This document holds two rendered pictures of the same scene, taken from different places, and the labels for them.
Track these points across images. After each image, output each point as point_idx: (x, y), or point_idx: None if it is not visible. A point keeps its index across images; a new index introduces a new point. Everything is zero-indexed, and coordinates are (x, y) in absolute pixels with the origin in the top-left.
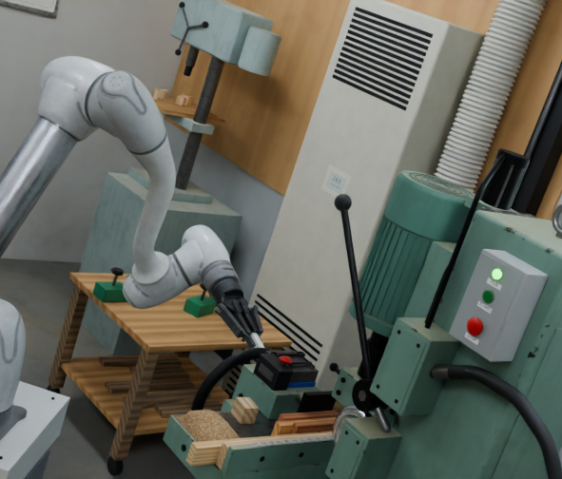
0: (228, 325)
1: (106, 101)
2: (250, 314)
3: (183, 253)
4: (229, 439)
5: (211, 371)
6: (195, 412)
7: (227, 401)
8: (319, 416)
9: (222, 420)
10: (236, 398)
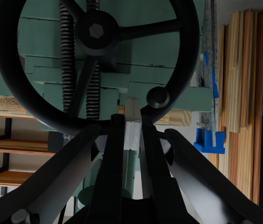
0: (62, 153)
1: None
2: (230, 220)
3: None
4: (14, 110)
5: (7, 86)
6: None
7: (36, 82)
8: None
9: (10, 110)
10: (26, 113)
